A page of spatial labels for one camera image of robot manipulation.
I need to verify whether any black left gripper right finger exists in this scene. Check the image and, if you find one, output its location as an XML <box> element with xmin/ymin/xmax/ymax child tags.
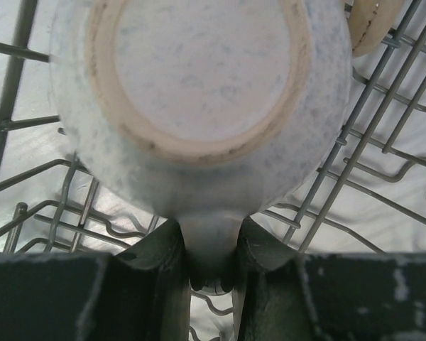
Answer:
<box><xmin>233</xmin><ymin>219</ymin><xmax>426</xmax><ymax>340</ymax></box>

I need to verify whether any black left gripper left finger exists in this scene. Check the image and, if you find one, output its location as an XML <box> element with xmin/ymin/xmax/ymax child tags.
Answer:
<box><xmin>0</xmin><ymin>220</ymin><xmax>190</xmax><ymax>340</ymax></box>

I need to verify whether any grey wire dish rack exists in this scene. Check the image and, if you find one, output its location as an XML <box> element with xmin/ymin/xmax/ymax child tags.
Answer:
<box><xmin>0</xmin><ymin>1</ymin><xmax>426</xmax><ymax>340</ymax></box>

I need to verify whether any white speckled ceramic mug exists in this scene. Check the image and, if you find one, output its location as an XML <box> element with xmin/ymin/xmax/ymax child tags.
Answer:
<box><xmin>50</xmin><ymin>1</ymin><xmax>352</xmax><ymax>291</ymax></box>

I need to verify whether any beige ceramic mug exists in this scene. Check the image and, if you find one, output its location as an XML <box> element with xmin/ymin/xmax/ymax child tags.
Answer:
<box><xmin>348</xmin><ymin>0</ymin><xmax>404</xmax><ymax>58</ymax></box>

